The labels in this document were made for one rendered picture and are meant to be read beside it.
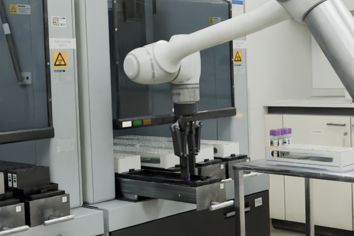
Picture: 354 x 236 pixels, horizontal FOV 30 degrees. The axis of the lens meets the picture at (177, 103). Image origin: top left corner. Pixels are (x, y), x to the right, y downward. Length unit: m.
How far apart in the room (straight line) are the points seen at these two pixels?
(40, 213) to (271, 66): 3.09
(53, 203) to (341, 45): 0.90
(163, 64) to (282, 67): 3.00
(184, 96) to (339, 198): 2.53
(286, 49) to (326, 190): 1.09
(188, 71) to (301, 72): 3.08
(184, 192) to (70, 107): 0.43
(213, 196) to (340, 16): 0.72
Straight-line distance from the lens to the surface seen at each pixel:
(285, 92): 4.88
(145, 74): 1.89
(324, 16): 1.55
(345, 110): 4.37
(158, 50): 1.89
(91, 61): 2.08
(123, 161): 2.20
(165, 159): 2.24
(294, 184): 4.59
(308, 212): 2.64
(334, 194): 4.44
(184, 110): 2.04
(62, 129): 2.01
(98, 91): 2.10
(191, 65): 2.02
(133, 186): 2.12
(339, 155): 2.10
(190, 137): 2.09
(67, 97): 2.02
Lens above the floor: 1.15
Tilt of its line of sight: 3 degrees down
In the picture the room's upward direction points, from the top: 2 degrees counter-clockwise
